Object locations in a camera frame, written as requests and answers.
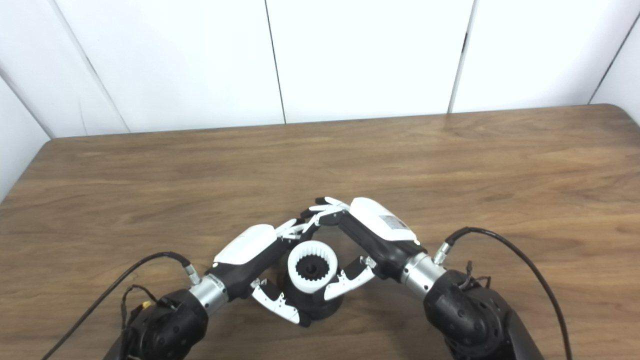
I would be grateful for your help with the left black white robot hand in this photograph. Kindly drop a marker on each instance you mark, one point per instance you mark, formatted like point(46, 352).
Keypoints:
point(245, 265)

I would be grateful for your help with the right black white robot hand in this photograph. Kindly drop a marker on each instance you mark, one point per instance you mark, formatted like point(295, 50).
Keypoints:
point(380, 247)

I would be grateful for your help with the round black plastic part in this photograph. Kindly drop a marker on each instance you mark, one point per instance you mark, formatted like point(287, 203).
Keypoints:
point(325, 307)

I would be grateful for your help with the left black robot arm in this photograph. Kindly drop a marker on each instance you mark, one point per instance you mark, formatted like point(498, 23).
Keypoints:
point(170, 325)

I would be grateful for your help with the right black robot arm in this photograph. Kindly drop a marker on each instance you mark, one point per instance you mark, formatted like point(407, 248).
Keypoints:
point(465, 315)

